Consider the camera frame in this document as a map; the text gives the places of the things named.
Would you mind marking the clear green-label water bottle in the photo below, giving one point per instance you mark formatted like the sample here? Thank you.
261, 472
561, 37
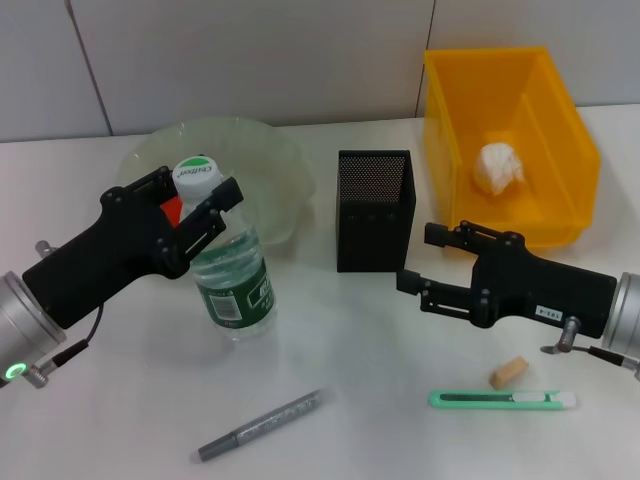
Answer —
235, 295

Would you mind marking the red-orange fruit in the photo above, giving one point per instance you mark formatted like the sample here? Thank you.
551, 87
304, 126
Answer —
172, 210

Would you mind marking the translucent green fruit plate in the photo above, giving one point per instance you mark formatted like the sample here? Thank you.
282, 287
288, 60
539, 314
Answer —
270, 165

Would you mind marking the black mesh pen holder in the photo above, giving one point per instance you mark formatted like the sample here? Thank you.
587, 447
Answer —
375, 235

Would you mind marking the silver glitter pen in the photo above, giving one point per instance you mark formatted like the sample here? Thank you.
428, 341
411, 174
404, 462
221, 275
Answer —
265, 420

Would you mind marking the small tan cork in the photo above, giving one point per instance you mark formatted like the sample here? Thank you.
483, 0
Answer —
507, 372

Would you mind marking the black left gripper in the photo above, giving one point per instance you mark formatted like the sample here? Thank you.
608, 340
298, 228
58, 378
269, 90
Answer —
115, 250

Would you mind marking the yellow plastic bin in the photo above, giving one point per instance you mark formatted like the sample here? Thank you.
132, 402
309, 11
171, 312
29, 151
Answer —
550, 150

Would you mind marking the mint green utility knife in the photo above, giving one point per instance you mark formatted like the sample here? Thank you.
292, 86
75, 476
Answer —
475, 400

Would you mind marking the white paper ball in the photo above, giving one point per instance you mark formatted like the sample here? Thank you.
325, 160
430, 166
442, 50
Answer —
495, 165

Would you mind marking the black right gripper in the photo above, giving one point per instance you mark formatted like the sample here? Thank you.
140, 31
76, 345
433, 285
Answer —
540, 290

